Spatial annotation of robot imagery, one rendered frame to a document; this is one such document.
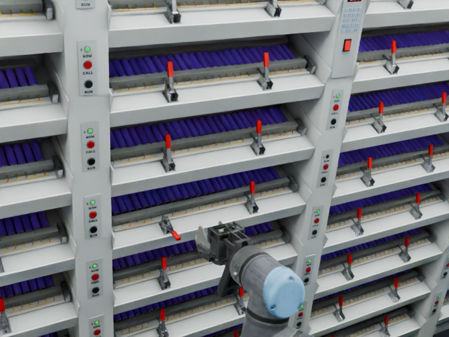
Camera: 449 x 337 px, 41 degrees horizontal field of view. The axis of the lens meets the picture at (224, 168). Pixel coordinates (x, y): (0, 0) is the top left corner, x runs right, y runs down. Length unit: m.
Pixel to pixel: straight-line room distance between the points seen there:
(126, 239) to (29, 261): 0.25
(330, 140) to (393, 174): 0.38
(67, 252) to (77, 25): 0.57
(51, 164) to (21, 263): 0.25
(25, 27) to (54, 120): 0.20
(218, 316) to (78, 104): 0.88
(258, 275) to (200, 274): 0.57
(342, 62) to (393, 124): 0.37
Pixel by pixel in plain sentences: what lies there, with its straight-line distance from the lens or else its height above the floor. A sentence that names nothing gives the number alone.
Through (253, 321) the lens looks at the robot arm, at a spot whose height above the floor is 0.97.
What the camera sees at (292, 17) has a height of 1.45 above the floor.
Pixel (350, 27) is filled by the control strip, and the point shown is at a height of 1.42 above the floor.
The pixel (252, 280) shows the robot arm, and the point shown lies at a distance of 1.24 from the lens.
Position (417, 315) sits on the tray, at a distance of 2.66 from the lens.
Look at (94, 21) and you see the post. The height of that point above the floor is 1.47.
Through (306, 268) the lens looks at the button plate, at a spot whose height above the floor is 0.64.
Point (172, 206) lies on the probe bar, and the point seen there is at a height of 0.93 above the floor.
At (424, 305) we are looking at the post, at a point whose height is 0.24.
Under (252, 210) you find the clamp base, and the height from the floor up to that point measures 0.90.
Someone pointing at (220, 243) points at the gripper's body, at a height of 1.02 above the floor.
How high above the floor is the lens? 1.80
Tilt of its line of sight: 28 degrees down
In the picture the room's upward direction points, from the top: 5 degrees clockwise
